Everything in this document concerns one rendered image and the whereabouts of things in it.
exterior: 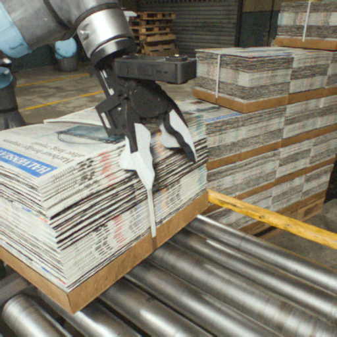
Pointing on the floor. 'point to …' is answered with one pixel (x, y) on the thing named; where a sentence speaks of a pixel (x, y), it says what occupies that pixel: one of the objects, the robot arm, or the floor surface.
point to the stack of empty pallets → (143, 18)
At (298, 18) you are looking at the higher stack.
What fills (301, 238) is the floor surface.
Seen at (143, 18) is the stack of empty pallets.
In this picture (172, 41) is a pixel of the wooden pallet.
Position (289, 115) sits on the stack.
